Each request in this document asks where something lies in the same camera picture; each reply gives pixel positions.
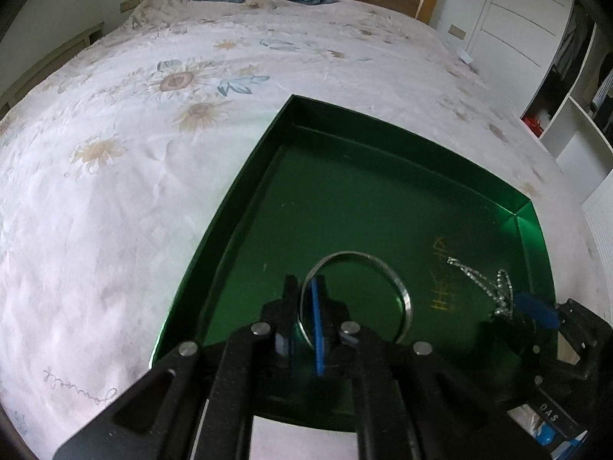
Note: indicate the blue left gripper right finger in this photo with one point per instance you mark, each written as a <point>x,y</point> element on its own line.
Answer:
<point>408,405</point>

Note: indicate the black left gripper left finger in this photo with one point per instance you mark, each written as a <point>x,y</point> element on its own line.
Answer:
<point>197,402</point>

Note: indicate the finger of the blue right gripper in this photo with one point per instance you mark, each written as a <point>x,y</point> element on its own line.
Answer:
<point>541,312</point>

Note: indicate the thin silver bangle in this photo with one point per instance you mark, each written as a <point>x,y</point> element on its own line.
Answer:
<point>384,268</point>

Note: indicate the green jewelry tray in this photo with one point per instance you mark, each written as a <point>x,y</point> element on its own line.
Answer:
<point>393,222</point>

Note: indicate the red box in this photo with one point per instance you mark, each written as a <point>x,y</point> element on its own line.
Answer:
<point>534,124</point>

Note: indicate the white wardrobe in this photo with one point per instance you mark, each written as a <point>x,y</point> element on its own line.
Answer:
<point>514,45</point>

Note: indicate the floral white bed duvet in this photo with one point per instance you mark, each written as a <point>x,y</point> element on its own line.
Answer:
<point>113,167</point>

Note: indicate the tissue box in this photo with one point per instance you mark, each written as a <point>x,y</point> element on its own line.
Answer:
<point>468,61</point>

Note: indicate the hanging clothes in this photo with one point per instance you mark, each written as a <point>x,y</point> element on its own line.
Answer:
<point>582,67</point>

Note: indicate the beige low side shelf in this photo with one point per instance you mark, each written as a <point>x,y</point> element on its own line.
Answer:
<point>48,65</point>

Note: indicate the right wall socket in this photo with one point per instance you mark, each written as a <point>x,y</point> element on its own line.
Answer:
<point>457,32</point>

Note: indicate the wall socket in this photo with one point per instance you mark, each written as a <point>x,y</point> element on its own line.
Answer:
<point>457,32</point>
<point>127,5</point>

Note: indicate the left wall socket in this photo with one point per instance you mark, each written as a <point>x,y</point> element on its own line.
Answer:
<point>127,5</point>

